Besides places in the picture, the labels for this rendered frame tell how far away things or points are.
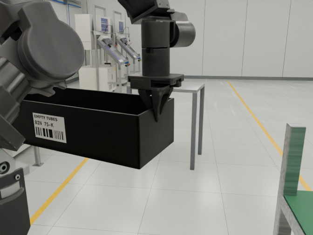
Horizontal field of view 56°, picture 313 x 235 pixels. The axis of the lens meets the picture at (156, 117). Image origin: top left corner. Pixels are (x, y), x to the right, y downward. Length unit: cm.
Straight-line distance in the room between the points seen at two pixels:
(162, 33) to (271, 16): 898
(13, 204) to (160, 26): 41
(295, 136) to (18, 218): 54
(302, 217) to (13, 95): 52
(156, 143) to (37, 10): 36
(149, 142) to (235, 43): 879
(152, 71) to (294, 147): 32
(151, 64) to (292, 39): 916
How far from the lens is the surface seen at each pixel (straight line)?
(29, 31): 39
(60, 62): 40
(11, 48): 41
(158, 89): 57
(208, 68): 931
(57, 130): 69
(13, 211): 59
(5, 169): 40
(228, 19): 931
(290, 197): 68
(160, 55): 58
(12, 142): 36
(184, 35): 63
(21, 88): 39
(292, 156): 65
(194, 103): 273
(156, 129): 63
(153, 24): 58
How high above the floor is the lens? 127
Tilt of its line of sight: 15 degrees down
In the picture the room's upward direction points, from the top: straight up
